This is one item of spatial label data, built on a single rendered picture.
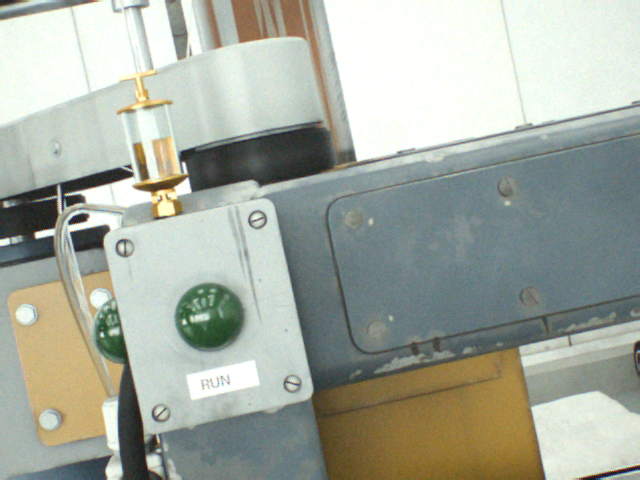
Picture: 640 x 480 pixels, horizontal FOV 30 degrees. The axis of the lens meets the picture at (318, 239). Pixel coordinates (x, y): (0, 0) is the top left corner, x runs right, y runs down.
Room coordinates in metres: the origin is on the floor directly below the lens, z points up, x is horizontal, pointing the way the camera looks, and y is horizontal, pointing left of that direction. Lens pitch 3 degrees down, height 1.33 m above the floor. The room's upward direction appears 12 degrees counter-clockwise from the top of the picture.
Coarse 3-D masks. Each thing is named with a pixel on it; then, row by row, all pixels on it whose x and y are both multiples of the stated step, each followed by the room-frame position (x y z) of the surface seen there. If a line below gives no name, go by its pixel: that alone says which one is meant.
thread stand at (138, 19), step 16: (0, 0) 0.89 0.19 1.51; (16, 0) 0.89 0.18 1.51; (32, 0) 0.89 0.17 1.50; (48, 0) 0.89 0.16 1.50; (64, 0) 0.90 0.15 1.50; (80, 0) 0.90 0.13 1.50; (96, 0) 0.90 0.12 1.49; (112, 0) 0.90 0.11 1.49; (128, 0) 0.90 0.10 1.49; (144, 0) 0.90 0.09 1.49; (0, 16) 0.89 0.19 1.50; (16, 16) 0.90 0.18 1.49; (128, 16) 0.90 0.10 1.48; (144, 32) 0.91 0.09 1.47; (144, 48) 0.90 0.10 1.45; (144, 64) 0.90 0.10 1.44
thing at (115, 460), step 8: (112, 400) 0.78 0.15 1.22; (104, 408) 0.77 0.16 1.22; (112, 408) 0.77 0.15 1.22; (104, 416) 0.78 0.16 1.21; (112, 416) 0.77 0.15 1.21; (112, 424) 0.77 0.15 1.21; (112, 432) 0.77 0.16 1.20; (144, 432) 0.77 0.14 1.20; (112, 440) 0.77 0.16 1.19; (144, 440) 0.77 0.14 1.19; (112, 448) 0.77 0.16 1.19; (152, 448) 0.79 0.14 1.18; (112, 456) 0.79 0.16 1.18; (152, 456) 0.77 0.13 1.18; (160, 456) 0.77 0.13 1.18; (112, 464) 0.77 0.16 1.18; (120, 464) 0.77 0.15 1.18; (152, 464) 0.77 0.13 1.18; (160, 464) 0.77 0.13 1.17; (112, 472) 0.76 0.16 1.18; (120, 472) 0.76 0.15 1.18; (160, 472) 0.77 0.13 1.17
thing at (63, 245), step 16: (64, 192) 0.84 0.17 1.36; (64, 208) 0.84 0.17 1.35; (80, 208) 0.66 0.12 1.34; (96, 208) 0.66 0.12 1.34; (112, 208) 0.66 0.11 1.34; (64, 224) 0.68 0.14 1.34; (64, 240) 0.69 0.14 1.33; (64, 256) 0.70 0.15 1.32; (64, 272) 0.71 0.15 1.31; (64, 288) 0.72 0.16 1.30; (80, 288) 0.83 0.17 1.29; (80, 304) 0.83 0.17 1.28; (80, 320) 0.75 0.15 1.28; (96, 352) 0.77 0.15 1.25; (96, 368) 0.78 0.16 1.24
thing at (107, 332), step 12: (108, 300) 0.54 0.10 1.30; (96, 312) 0.53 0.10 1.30; (108, 312) 0.53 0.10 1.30; (96, 324) 0.53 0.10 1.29; (108, 324) 0.52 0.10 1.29; (120, 324) 0.52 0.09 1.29; (96, 336) 0.53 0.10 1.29; (108, 336) 0.52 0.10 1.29; (120, 336) 0.52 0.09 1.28; (108, 348) 0.52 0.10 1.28; (120, 348) 0.52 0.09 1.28; (108, 360) 0.53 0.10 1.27; (120, 360) 0.53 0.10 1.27
